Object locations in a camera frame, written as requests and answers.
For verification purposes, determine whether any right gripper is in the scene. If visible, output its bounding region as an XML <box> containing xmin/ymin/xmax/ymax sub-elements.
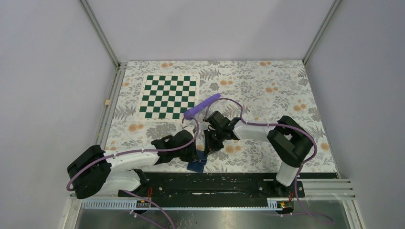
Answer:
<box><xmin>204</xmin><ymin>128</ymin><xmax>226</xmax><ymax>156</ymax></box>

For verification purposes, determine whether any blue leather card holder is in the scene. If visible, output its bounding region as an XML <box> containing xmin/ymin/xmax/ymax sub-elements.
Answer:
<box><xmin>186</xmin><ymin>150</ymin><xmax>207</xmax><ymax>174</ymax></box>

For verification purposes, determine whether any clear plastic card box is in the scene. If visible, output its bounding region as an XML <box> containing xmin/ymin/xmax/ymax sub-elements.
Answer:
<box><xmin>194</xmin><ymin>108</ymin><xmax>212</xmax><ymax>132</ymax></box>

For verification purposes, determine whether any floral tablecloth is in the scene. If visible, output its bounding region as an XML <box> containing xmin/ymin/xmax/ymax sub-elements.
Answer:
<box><xmin>104</xmin><ymin>60</ymin><xmax>337</xmax><ymax>173</ymax></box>

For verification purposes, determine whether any green white chessboard mat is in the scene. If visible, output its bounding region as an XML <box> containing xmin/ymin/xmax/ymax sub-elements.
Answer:
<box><xmin>134</xmin><ymin>74</ymin><xmax>200</xmax><ymax>122</ymax></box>

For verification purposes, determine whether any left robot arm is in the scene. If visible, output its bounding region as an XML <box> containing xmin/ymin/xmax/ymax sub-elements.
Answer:
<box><xmin>66</xmin><ymin>126</ymin><xmax>197</xmax><ymax>199</ymax></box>

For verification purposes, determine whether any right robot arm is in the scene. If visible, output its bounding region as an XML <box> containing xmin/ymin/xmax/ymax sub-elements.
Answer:
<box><xmin>204</xmin><ymin>111</ymin><xmax>316</xmax><ymax>197</ymax></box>

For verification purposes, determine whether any white slotted cable duct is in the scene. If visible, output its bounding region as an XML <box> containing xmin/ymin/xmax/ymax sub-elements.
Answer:
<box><xmin>82</xmin><ymin>199</ymin><xmax>295</xmax><ymax>211</ymax></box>

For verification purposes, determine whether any purple cylindrical tube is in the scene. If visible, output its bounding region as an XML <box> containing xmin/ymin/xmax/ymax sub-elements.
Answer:
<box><xmin>183</xmin><ymin>93</ymin><xmax>221</xmax><ymax>120</ymax></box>

